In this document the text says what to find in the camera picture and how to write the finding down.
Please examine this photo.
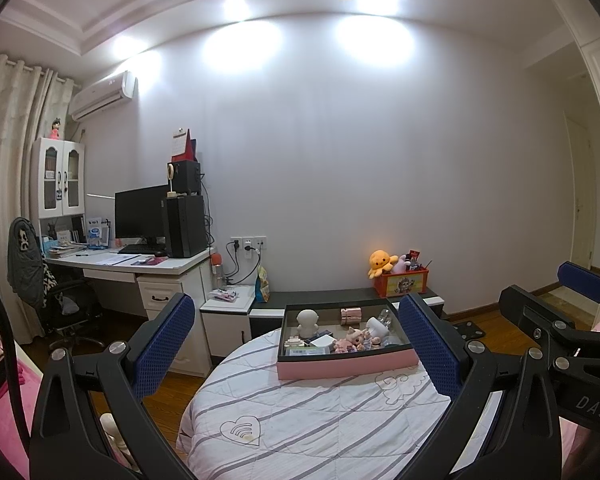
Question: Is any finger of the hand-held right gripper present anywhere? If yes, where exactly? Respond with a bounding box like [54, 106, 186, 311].
[556, 261, 600, 305]
[498, 285, 588, 361]

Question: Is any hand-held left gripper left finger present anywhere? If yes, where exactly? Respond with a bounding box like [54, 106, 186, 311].
[29, 291, 197, 480]

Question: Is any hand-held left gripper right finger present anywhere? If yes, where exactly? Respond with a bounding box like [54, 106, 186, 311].
[398, 291, 563, 480]

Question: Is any white cat-shaped ornament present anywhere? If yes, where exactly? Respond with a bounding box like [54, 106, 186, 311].
[364, 316, 388, 341]

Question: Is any baby doll figurine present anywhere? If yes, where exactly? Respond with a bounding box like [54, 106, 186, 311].
[346, 326, 373, 353]

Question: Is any pink storage box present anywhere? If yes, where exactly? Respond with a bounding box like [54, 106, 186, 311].
[276, 299, 420, 380]

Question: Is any white round-head figurine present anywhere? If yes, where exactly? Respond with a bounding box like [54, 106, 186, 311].
[296, 309, 322, 340]

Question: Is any clear plastic labelled case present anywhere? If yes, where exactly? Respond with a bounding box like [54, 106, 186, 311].
[282, 346, 331, 358]

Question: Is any black floor scale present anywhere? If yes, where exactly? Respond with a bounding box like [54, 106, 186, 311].
[447, 321, 486, 343]

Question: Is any white desk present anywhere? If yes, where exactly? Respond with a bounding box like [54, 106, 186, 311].
[44, 246, 216, 376]

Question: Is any white nightstand cabinet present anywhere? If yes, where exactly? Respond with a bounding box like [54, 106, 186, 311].
[200, 285, 257, 366]

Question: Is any red printed toy box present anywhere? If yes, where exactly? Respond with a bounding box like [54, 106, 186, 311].
[373, 269, 429, 297]

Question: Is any white door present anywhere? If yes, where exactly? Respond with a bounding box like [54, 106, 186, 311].
[565, 119, 597, 271]

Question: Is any orange octopus plush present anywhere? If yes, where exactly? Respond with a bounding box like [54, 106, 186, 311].
[367, 250, 400, 280]

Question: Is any black office chair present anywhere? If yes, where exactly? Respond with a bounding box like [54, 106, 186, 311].
[7, 217, 106, 351]

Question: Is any white bedpost knob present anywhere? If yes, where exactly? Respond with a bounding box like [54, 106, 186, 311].
[99, 411, 133, 468]

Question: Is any blue yellow snack bag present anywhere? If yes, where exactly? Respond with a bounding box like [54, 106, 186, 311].
[254, 266, 272, 303]

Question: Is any low black bench cabinet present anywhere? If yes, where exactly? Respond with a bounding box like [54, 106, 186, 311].
[250, 287, 448, 341]

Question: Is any black computer tower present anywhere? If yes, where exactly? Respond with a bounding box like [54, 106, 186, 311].
[162, 194, 207, 258]

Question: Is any blue white carton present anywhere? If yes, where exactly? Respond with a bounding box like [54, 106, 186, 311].
[86, 217, 112, 248]

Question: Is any black computer monitor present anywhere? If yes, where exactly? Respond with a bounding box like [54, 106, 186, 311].
[114, 184, 170, 248]

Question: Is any grey patterned jacket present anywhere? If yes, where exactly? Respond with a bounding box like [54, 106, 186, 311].
[7, 217, 61, 311]

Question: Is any black speaker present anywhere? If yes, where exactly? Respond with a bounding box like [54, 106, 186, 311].
[167, 160, 202, 196]

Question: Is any pink bedsheet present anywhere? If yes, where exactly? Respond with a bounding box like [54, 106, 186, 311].
[0, 300, 141, 480]

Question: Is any white glass-door cabinet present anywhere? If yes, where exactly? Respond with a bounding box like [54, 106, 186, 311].
[31, 137, 87, 221]

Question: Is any red desk calendar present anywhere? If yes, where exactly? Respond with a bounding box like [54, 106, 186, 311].
[172, 129, 198, 162]

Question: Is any white air conditioner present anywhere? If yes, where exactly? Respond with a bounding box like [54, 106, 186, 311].
[69, 71, 137, 122]

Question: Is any beige curtain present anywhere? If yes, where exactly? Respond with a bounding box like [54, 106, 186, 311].
[0, 49, 78, 281]

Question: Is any white wall outlet strip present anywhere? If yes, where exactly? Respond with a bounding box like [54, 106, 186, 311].
[230, 236, 267, 252]

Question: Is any black cable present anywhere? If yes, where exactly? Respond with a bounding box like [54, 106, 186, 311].
[0, 265, 31, 453]

